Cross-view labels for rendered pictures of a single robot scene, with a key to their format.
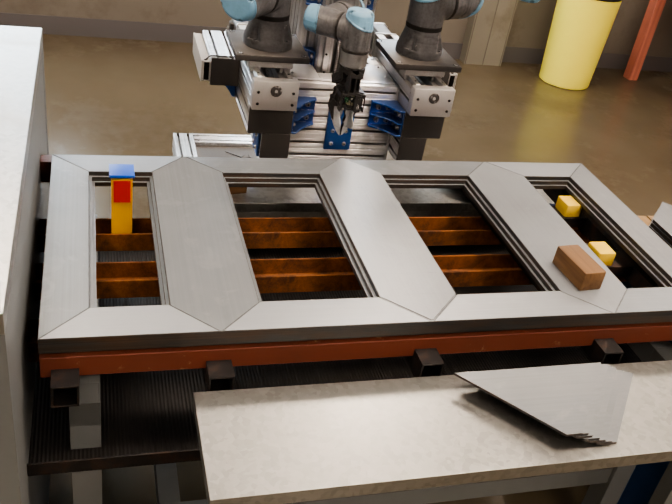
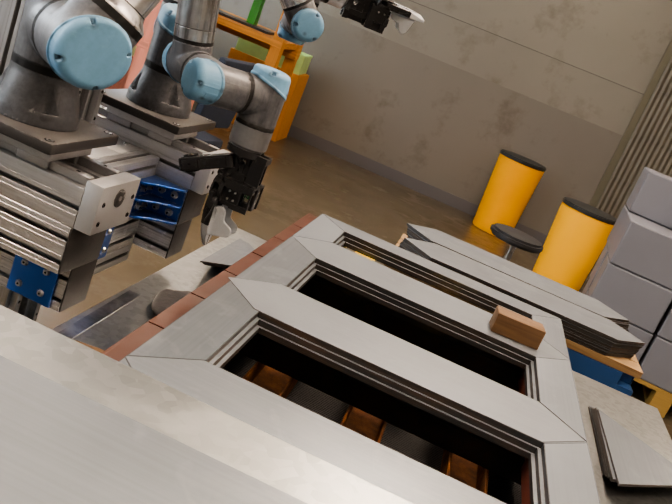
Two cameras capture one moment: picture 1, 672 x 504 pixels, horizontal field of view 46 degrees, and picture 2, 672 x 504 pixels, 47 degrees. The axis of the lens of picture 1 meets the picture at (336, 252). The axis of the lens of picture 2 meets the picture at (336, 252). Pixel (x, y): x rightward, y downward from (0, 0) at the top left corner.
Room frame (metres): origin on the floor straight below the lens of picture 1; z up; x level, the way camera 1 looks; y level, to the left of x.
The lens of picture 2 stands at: (1.26, 1.24, 1.40)
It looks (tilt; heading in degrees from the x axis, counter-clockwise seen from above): 16 degrees down; 297
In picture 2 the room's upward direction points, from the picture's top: 22 degrees clockwise
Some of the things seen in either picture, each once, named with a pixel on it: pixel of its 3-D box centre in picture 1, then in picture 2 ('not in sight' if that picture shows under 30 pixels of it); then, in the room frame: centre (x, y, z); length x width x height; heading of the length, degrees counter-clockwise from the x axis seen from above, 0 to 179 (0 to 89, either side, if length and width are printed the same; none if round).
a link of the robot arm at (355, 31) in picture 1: (357, 30); (262, 97); (2.11, 0.05, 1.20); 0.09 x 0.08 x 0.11; 68
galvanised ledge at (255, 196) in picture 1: (382, 191); (179, 302); (2.25, -0.11, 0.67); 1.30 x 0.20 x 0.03; 110
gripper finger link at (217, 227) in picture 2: (338, 122); (217, 228); (2.10, 0.06, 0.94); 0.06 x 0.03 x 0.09; 20
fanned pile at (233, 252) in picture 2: not in sight; (245, 260); (2.35, -0.45, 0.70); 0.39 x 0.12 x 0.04; 110
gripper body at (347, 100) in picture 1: (349, 87); (239, 178); (2.11, 0.04, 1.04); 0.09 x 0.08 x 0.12; 20
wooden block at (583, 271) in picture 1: (578, 267); (517, 327); (1.64, -0.58, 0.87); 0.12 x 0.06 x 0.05; 25
